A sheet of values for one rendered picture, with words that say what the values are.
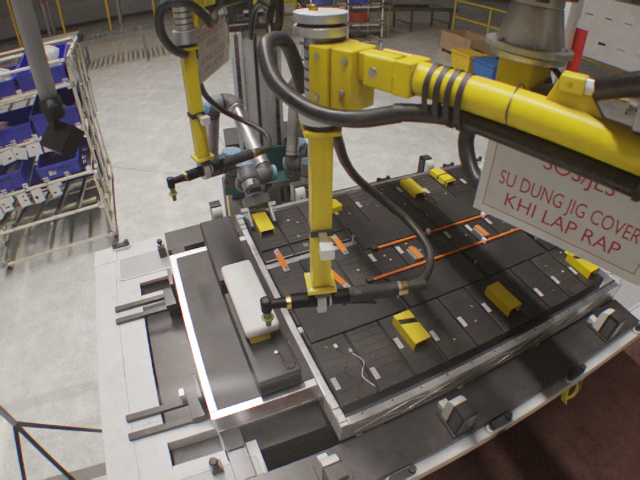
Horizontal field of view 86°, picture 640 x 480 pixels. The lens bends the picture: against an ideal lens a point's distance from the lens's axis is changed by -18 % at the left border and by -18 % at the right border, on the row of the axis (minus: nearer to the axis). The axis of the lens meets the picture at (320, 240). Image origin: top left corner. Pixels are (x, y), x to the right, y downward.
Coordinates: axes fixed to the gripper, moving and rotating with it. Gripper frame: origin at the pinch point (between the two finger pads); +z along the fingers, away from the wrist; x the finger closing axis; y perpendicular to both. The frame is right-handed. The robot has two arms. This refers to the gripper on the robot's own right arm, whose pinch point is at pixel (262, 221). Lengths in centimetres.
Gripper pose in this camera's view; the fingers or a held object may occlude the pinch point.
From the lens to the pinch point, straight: 206.0
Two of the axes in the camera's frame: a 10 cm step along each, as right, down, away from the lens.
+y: -2.3, 3.1, 9.2
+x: -9.2, 2.5, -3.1
